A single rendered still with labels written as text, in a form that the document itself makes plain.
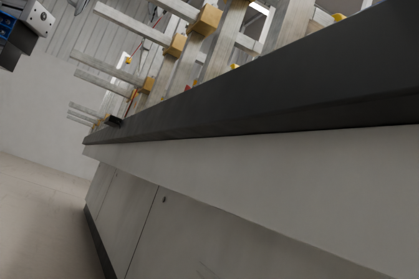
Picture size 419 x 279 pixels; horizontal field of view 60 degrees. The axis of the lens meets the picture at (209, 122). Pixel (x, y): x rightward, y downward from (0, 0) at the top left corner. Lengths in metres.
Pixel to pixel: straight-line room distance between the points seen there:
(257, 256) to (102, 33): 8.98
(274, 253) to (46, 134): 8.52
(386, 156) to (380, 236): 0.06
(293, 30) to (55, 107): 8.71
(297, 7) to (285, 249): 0.40
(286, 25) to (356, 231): 0.28
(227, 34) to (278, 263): 0.43
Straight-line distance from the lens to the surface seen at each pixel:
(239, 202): 0.42
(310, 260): 0.62
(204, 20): 0.92
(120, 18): 1.17
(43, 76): 9.20
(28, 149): 9.07
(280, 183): 0.37
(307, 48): 0.34
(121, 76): 1.38
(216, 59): 0.70
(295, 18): 0.49
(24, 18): 1.52
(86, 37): 9.46
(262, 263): 0.72
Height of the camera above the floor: 0.53
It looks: 11 degrees up
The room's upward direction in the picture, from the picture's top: 19 degrees clockwise
